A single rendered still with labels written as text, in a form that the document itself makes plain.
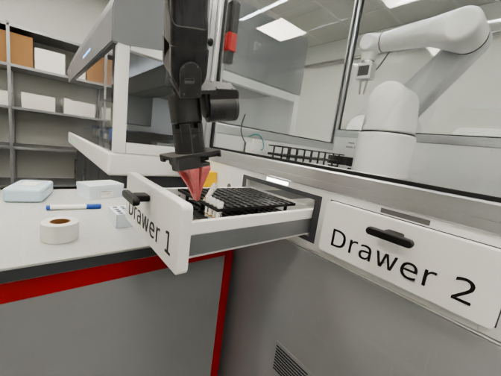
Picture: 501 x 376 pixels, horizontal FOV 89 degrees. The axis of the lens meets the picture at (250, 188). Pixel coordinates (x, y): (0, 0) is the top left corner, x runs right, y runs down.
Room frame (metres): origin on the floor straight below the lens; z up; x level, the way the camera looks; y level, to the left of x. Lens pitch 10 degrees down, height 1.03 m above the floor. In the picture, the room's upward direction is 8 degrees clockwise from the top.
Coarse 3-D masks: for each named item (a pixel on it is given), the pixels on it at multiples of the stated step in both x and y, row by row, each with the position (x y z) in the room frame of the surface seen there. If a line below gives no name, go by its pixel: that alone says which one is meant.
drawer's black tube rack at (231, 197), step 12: (204, 192) 0.58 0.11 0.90; (216, 192) 0.60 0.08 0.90; (228, 192) 0.62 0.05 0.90; (240, 192) 0.64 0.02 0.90; (252, 192) 0.66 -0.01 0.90; (264, 192) 0.68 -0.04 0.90; (192, 204) 0.57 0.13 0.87; (228, 204) 0.50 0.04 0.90; (240, 204) 0.52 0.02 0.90; (252, 204) 0.52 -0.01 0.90; (264, 204) 0.55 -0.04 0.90; (276, 204) 0.56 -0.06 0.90; (288, 204) 0.58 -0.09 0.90; (204, 216) 0.49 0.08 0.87
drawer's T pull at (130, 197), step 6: (126, 192) 0.44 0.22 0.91; (132, 192) 0.45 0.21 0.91; (138, 192) 0.45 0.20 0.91; (144, 192) 0.46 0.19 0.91; (126, 198) 0.44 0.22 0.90; (132, 198) 0.41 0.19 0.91; (138, 198) 0.41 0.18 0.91; (144, 198) 0.44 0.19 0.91; (132, 204) 0.41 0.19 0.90; (138, 204) 0.41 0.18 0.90
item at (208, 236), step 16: (176, 192) 0.61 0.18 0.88; (288, 208) 0.66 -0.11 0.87; (304, 208) 0.62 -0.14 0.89; (192, 224) 0.38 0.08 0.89; (208, 224) 0.40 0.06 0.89; (224, 224) 0.42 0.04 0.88; (240, 224) 0.44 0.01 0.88; (256, 224) 0.47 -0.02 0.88; (272, 224) 0.49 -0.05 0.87; (288, 224) 0.53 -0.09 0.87; (304, 224) 0.56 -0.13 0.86; (192, 240) 0.38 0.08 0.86; (208, 240) 0.40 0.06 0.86; (224, 240) 0.42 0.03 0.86; (240, 240) 0.44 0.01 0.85; (256, 240) 0.47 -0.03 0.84; (272, 240) 0.50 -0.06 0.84; (192, 256) 0.38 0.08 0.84
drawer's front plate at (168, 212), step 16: (128, 176) 0.56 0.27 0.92; (160, 192) 0.41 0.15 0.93; (128, 208) 0.55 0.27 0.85; (144, 208) 0.47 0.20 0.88; (160, 208) 0.41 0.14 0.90; (176, 208) 0.36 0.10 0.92; (192, 208) 0.36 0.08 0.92; (160, 224) 0.40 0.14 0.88; (176, 224) 0.36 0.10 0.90; (160, 240) 0.40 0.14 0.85; (176, 240) 0.36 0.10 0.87; (160, 256) 0.40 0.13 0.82; (176, 256) 0.35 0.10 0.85; (176, 272) 0.35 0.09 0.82
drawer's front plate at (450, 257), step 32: (352, 224) 0.49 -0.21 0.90; (384, 224) 0.44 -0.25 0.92; (352, 256) 0.48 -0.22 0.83; (416, 256) 0.40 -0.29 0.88; (448, 256) 0.37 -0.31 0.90; (480, 256) 0.34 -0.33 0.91; (416, 288) 0.39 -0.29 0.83; (448, 288) 0.36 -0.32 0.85; (480, 288) 0.34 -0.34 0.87; (480, 320) 0.33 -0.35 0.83
